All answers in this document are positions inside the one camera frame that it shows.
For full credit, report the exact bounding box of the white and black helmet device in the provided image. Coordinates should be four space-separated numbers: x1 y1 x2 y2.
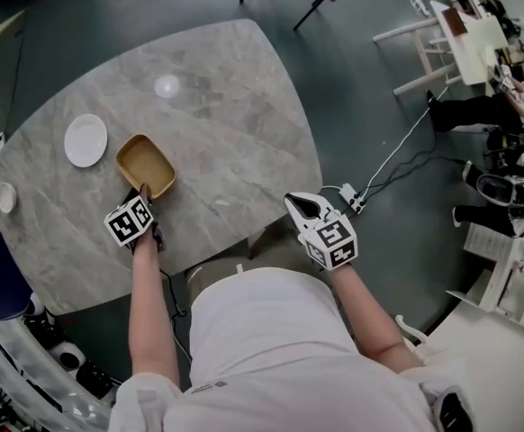
475 173 524 219

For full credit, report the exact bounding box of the tan wooden rectangular container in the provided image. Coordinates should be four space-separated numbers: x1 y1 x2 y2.
115 133 176 201

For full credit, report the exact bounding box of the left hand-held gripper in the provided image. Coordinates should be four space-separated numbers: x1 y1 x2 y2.
104 182 167 254

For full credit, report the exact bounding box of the white shelf unit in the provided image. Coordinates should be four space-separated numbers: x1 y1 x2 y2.
446 222 524 332

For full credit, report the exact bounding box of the grey marble table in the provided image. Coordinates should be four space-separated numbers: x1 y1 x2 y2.
0 18 324 317

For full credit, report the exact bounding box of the person's right forearm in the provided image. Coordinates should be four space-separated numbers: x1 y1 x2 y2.
329 261 425 371

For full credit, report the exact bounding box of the person's white shirt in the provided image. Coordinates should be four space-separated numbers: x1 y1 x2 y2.
108 265 474 432

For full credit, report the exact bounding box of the white counter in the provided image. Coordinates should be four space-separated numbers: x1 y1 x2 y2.
423 301 524 432

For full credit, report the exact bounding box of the white power strip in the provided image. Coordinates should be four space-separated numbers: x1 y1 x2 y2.
338 183 366 215

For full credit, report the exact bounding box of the black shoulder strap device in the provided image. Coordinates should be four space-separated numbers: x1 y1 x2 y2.
432 387 474 432

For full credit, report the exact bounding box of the small white bowl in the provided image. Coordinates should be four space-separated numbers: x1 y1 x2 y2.
0 182 19 214

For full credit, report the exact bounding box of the person's left forearm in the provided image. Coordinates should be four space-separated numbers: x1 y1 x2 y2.
128 234 183 389

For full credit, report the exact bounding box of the white power cable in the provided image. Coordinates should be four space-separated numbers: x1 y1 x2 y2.
363 85 450 193

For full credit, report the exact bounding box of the black floor cable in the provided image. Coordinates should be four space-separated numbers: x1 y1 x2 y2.
359 156 470 198

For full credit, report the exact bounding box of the white round plate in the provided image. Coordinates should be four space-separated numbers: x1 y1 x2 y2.
63 112 109 168

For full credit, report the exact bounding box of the white side table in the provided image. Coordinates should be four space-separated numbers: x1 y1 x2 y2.
373 0 510 97

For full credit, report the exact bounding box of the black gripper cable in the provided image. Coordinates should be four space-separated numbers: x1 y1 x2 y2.
156 240 194 377

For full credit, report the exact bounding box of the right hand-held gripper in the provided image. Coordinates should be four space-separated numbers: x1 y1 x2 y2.
284 191 360 272

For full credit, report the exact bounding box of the clear curved plastic panel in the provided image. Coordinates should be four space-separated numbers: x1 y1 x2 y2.
0 317 114 432

